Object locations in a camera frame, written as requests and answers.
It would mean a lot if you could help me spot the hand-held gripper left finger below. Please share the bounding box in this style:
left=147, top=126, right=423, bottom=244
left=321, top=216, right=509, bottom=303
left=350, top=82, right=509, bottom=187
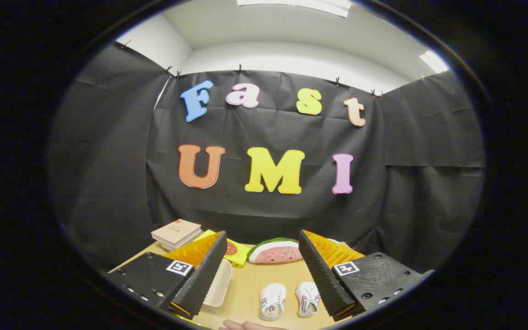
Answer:
left=107, top=231, right=228, bottom=320

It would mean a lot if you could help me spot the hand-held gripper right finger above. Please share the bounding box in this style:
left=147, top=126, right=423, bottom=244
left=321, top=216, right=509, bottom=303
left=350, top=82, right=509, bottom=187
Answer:
left=298, top=230, right=434, bottom=321

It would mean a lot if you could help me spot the cream fabric storage box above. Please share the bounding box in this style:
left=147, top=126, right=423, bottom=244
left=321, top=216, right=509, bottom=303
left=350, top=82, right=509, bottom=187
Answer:
left=202, top=259, right=233, bottom=314

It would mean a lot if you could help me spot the white canvas shoe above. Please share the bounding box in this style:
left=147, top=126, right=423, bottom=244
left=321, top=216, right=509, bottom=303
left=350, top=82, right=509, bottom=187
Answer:
left=296, top=281, right=320, bottom=318
left=259, top=283, right=287, bottom=320

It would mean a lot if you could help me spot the yellow box with red circle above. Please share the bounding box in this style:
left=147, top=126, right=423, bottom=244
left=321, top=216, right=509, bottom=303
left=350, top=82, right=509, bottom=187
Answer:
left=194, top=229, right=252, bottom=268

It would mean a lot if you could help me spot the watermelon slice plush toy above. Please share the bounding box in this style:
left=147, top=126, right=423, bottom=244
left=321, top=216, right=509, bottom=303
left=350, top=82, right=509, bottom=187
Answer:
left=247, top=237, right=303, bottom=264

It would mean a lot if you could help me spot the small ceiling light panel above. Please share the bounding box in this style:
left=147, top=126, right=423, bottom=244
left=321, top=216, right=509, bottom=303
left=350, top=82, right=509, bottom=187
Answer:
left=419, top=50, right=449, bottom=74

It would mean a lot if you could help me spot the long ceiling light panel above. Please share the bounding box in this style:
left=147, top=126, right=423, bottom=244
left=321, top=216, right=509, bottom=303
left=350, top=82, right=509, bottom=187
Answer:
left=236, top=0, right=352, bottom=18

